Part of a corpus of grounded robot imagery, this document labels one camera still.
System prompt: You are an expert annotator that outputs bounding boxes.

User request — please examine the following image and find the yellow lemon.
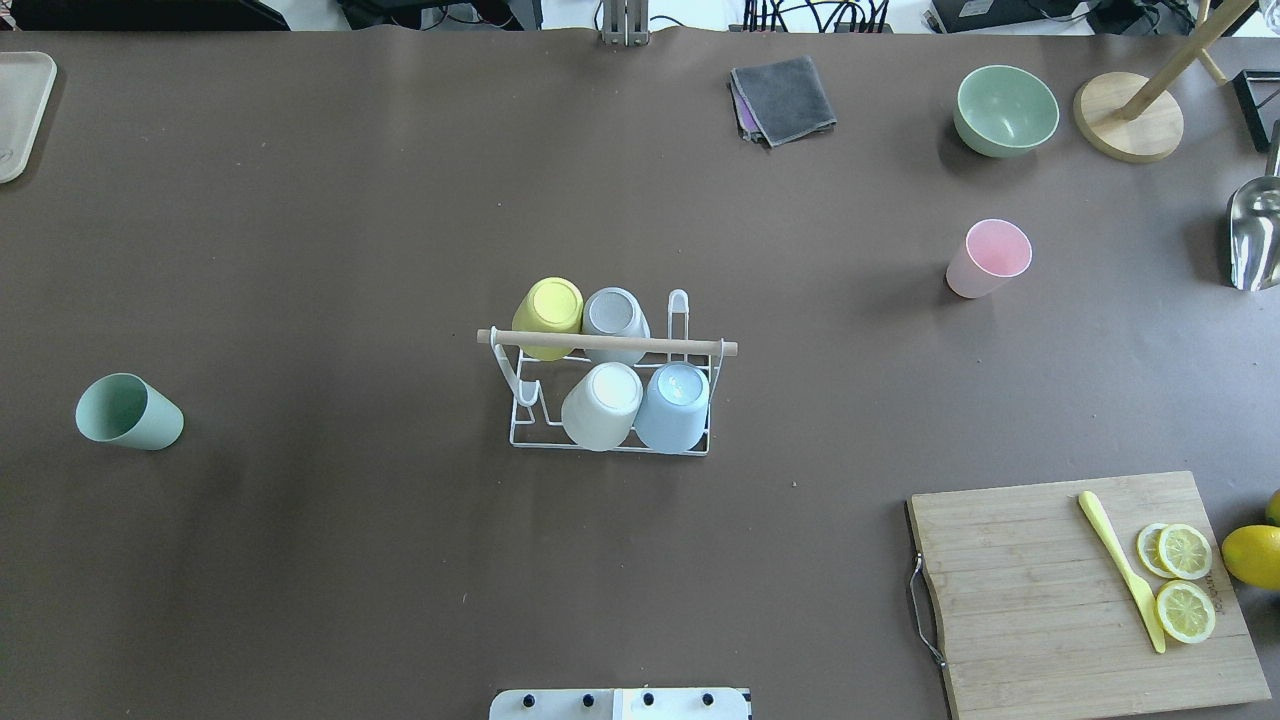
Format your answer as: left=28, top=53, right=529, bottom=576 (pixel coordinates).
left=1220, top=525, right=1280, bottom=592
left=1265, top=489, right=1280, bottom=527

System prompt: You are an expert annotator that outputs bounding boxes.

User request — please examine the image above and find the lemon slice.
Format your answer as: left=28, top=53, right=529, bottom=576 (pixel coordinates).
left=1135, top=523, right=1213, bottom=582
left=1155, top=579, right=1217, bottom=644

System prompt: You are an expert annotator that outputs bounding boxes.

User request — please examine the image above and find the pink cup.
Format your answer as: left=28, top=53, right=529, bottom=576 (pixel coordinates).
left=945, top=219, right=1033, bottom=299

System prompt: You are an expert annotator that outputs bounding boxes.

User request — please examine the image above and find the purple cloth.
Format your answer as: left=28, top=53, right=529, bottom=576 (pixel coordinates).
left=728, top=79, right=763, bottom=143

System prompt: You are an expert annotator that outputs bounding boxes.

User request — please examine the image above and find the yellow plastic knife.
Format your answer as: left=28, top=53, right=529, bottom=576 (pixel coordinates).
left=1078, top=489, right=1167, bottom=653

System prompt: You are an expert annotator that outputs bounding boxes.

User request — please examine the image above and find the white cup holder rack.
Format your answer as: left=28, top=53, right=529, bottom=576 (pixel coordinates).
left=476, top=278, right=739, bottom=457

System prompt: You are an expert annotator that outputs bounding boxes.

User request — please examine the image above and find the yellow cup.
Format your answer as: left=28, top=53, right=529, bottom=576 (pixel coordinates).
left=512, top=277, right=584, bottom=334

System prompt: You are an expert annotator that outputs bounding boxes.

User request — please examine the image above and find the metal scoop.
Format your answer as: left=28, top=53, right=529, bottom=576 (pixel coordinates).
left=1229, top=123, right=1279, bottom=291

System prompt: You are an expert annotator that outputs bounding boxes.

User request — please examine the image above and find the light blue cup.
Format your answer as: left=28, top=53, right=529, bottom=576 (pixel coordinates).
left=634, top=361, right=710, bottom=454

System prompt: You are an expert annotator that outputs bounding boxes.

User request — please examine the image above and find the aluminium frame post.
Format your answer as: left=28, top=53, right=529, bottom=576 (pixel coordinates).
left=600, top=0, right=650, bottom=47

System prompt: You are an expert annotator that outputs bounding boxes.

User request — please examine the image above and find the cream tray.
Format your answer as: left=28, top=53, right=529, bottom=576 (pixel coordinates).
left=1, top=51, right=58, bottom=184

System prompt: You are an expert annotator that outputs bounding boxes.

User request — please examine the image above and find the wooden cutting board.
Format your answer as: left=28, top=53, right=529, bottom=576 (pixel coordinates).
left=908, top=471, right=1271, bottom=719

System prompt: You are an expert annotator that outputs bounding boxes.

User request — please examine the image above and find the wooden mug tree stand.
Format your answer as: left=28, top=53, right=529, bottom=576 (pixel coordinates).
left=1071, top=1, right=1254, bottom=164

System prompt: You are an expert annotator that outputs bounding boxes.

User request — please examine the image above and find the grey cloth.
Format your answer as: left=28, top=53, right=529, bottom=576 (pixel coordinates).
left=728, top=55, right=837, bottom=149

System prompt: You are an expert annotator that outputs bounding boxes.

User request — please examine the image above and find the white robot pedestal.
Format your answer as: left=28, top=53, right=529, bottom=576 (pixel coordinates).
left=488, top=687, right=753, bottom=719

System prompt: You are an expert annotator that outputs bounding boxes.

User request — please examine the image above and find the mint green cup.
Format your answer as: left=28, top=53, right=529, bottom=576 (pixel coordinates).
left=76, top=373, right=186, bottom=451

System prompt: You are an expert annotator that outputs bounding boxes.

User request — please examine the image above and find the cream white cup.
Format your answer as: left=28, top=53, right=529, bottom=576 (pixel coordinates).
left=561, top=363, right=643, bottom=451

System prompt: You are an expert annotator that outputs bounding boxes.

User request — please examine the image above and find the grey cup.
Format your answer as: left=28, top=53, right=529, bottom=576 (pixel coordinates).
left=582, top=287, right=650, bottom=366

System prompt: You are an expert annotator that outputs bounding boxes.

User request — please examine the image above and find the green bowl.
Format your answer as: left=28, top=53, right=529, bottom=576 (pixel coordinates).
left=954, top=65, right=1060, bottom=158

